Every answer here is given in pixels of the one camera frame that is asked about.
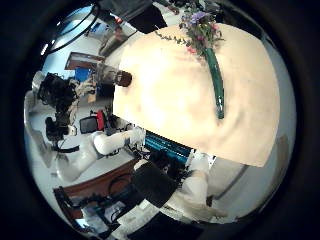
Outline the bouquet with green stem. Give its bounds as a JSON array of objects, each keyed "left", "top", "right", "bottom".
[{"left": 154, "top": 9, "right": 226, "bottom": 121}]

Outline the dark glass vase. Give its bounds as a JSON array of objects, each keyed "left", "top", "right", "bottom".
[{"left": 95, "top": 63, "right": 133, "bottom": 88}]

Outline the red and black bag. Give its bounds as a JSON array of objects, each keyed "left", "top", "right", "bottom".
[{"left": 79, "top": 110, "right": 108, "bottom": 135}]

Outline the brown wooden desk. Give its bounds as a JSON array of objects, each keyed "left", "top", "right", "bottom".
[{"left": 54, "top": 159, "right": 138, "bottom": 219}]

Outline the monitor with blue screen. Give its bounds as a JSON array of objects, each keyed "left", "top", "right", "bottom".
[{"left": 143, "top": 130, "right": 193, "bottom": 165}]

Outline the black office chair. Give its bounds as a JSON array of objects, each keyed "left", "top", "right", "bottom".
[{"left": 132, "top": 161, "right": 179, "bottom": 209}]

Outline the black cable loop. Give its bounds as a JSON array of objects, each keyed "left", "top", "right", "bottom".
[{"left": 46, "top": 2, "right": 103, "bottom": 56}]

